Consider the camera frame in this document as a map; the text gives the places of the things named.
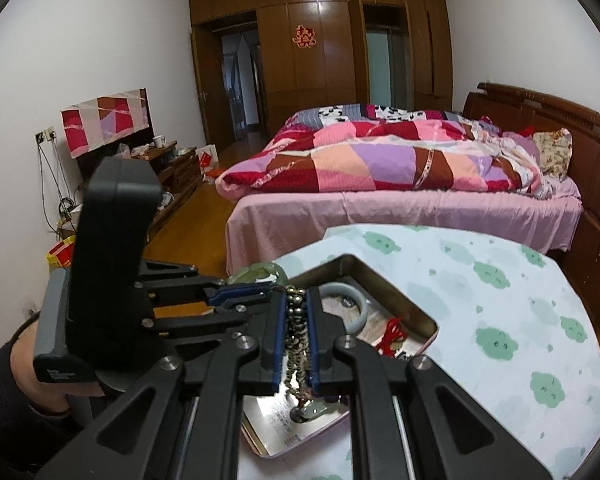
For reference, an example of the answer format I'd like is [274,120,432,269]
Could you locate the red knotted cord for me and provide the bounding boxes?
[372,316,408,358]

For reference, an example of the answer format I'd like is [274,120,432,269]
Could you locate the yellow and red bag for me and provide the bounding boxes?
[47,235,78,268]

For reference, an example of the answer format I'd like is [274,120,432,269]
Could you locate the wooden television stand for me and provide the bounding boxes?
[75,137,206,241]

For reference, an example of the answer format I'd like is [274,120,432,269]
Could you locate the black power cables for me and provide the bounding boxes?
[37,140,81,231]

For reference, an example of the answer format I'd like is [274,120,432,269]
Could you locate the red paper decoration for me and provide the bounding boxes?
[292,24,316,50]

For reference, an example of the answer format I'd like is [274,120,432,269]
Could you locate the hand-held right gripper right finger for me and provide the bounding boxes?
[306,290,555,480]

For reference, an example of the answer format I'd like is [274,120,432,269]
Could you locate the person's left forearm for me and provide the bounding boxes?
[0,345,96,480]

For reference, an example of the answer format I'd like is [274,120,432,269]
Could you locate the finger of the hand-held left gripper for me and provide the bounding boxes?
[139,259,277,309]
[144,304,262,347]

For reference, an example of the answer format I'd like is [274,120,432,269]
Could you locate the floral pillow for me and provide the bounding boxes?
[532,129,573,181]

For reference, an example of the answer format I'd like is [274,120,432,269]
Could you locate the beaded metal chain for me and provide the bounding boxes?
[284,286,342,418]

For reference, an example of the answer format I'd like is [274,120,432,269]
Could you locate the green jade bangle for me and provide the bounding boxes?
[229,266,292,287]

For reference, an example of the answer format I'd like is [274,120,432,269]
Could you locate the rectangular metal tin box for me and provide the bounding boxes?
[237,254,440,458]

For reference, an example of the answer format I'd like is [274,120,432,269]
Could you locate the wooden wardrobe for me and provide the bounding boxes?
[189,0,455,151]

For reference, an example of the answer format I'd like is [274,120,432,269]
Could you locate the person's left hand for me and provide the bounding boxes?
[10,330,104,413]

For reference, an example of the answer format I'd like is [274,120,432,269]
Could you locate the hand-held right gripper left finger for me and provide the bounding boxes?
[35,287,288,480]

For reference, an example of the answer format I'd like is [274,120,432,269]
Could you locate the wooden nightstand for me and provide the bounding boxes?
[567,210,600,311]

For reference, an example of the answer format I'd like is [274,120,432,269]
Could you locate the patchwork quilt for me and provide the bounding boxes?
[215,102,556,196]

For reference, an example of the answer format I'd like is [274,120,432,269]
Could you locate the pale grey jade bangle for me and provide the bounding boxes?
[320,282,370,335]

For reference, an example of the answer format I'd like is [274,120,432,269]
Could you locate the wooden headboard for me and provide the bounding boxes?
[462,81,600,221]

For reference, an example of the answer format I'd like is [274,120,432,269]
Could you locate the patchwork television cover cloth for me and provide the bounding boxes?
[61,87,150,158]

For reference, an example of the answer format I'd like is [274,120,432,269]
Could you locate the bed with pink sheet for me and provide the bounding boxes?
[215,105,583,276]

